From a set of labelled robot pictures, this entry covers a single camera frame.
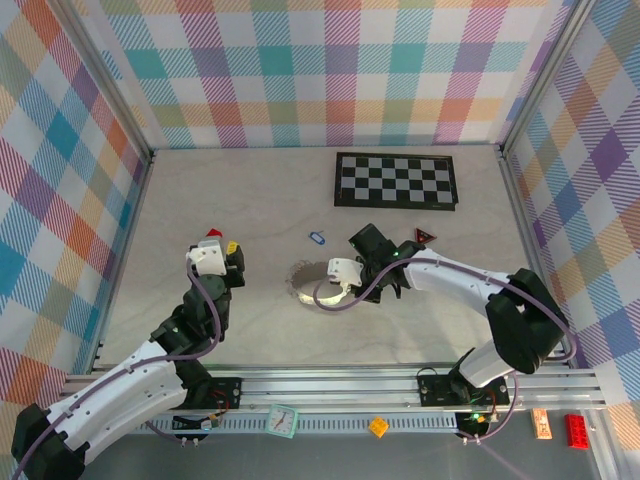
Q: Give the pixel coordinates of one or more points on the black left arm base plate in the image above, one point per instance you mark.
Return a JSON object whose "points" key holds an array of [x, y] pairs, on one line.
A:
{"points": [[227, 392]]}

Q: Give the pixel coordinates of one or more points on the mint green alarm clock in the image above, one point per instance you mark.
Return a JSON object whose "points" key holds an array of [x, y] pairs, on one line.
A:
{"points": [[281, 421]]}

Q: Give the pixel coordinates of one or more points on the black and grey chessboard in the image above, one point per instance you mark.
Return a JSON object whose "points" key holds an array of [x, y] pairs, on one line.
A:
{"points": [[395, 180]]}

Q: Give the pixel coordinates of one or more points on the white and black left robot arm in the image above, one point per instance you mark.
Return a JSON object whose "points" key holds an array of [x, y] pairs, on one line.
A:
{"points": [[130, 390]]}

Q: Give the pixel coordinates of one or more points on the aluminium frame post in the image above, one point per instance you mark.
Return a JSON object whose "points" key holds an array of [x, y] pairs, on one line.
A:
{"points": [[112, 82], [545, 75]]}

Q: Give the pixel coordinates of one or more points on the red and black triangle badge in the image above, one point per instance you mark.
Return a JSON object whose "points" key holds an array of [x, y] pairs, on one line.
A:
{"points": [[424, 236]]}

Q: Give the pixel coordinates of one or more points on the wooden block with orange print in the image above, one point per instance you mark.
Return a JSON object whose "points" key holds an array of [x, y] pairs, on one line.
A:
{"points": [[541, 424]]}

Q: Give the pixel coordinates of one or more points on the long red toy brick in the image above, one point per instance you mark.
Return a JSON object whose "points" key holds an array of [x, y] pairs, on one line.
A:
{"points": [[578, 431]]}

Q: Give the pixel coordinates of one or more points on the aluminium mounting rail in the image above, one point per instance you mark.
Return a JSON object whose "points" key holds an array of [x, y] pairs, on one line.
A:
{"points": [[325, 390]]}

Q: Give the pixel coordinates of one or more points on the orange yellow toy brick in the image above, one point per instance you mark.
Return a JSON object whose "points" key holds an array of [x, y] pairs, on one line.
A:
{"points": [[378, 427]]}

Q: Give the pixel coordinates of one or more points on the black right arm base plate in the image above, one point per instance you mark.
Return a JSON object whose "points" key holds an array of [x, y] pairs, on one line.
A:
{"points": [[435, 390]]}

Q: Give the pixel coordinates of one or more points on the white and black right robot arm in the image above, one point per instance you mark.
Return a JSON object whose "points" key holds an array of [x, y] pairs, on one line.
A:
{"points": [[460, 280]]}

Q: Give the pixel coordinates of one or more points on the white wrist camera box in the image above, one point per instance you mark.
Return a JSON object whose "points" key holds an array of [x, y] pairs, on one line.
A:
{"points": [[344, 270], [207, 257]]}

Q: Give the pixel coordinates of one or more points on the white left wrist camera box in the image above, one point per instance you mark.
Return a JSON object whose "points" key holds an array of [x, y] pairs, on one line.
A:
{"points": [[207, 257]]}

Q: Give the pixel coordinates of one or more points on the small red toy brick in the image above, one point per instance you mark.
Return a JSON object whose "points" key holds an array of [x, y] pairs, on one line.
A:
{"points": [[215, 232]]}

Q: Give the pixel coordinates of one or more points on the blue key tag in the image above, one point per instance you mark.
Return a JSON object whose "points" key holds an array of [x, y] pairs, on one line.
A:
{"points": [[317, 239]]}

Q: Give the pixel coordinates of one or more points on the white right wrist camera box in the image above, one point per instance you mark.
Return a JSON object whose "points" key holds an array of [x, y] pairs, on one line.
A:
{"points": [[344, 270]]}

